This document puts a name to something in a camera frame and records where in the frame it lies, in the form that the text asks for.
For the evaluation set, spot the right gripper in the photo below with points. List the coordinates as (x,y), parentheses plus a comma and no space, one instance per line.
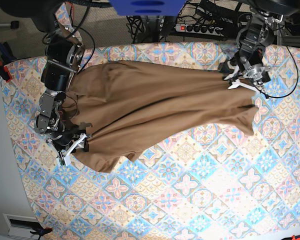
(67,144)

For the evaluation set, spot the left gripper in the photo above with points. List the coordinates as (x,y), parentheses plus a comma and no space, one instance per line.
(254,78)

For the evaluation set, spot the brown t-shirt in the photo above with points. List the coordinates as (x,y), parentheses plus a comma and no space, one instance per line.
(133,105)

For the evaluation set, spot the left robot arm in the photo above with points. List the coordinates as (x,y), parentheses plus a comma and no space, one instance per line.
(252,41)

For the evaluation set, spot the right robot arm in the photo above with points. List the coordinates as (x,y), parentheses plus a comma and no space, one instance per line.
(64,53)

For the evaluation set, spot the black power strip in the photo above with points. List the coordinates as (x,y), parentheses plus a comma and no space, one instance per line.
(199,29)

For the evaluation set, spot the orange black spring clamp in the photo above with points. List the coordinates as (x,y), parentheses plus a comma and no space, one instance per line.
(40,231)

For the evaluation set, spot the white floor vent box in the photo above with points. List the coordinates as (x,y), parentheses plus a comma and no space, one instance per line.
(20,227)

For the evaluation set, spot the patterned tablecloth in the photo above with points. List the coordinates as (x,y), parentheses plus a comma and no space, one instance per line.
(211,182)

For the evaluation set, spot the red black clamp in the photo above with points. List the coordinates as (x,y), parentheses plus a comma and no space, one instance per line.
(4,73)

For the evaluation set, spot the black floor block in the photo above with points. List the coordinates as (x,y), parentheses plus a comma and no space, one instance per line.
(14,24)

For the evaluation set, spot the red clamp bottom edge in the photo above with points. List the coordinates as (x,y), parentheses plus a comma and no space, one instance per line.
(294,237)

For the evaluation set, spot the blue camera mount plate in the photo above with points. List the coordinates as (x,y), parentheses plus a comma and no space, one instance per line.
(147,7)

